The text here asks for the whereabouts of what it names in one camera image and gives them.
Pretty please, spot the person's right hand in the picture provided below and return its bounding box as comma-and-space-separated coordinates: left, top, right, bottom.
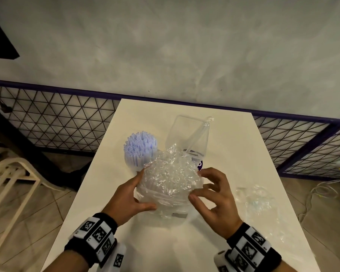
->
188, 167, 243, 240

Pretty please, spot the person's left hand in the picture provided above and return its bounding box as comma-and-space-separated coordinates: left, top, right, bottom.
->
101, 167, 158, 227

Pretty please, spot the clear plastic wrap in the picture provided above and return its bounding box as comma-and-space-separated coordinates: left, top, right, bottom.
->
234, 184, 287, 244

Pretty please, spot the pack of clear straws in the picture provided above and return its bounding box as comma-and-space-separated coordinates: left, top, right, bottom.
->
134, 143, 204, 229

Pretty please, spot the small bunch of blue straws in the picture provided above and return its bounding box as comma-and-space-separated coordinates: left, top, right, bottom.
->
122, 130, 158, 167

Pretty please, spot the long clear straw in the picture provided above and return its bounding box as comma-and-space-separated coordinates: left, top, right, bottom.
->
184, 116, 215, 155

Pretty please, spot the person's right forearm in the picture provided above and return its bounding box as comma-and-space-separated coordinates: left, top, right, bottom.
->
273, 259, 301, 272

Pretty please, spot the person's left forearm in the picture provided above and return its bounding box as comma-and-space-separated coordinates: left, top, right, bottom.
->
42, 250, 94, 272

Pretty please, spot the clear square plastic box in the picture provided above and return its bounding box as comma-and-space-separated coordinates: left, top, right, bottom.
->
165, 115, 212, 171

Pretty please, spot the white plastic chair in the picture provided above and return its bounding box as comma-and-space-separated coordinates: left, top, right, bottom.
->
0, 158, 64, 260

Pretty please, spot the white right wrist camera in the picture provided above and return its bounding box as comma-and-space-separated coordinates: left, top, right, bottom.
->
214, 250, 236, 272

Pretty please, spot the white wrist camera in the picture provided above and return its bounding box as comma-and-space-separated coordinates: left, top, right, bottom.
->
96, 243, 127, 272
214, 250, 236, 272

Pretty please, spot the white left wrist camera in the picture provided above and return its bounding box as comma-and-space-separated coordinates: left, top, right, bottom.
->
96, 243, 127, 272

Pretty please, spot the purple framed wire mesh fence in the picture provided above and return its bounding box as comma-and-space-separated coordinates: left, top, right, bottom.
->
0, 79, 340, 179

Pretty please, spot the black hanging power cable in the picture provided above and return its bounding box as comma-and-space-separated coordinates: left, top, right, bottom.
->
0, 87, 13, 114

